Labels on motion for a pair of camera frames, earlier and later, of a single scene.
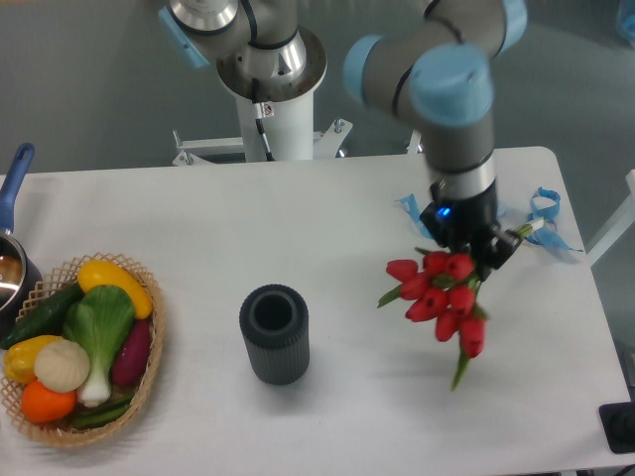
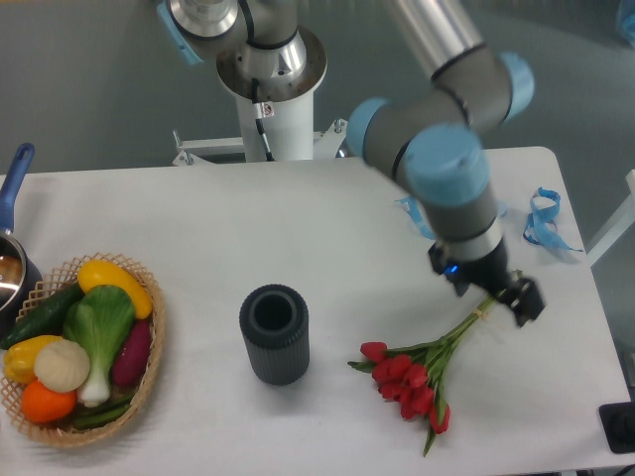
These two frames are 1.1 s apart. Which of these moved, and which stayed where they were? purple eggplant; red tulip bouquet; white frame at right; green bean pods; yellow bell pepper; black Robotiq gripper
Moved: black Robotiq gripper; red tulip bouquet
Stayed: purple eggplant; white frame at right; yellow bell pepper; green bean pods
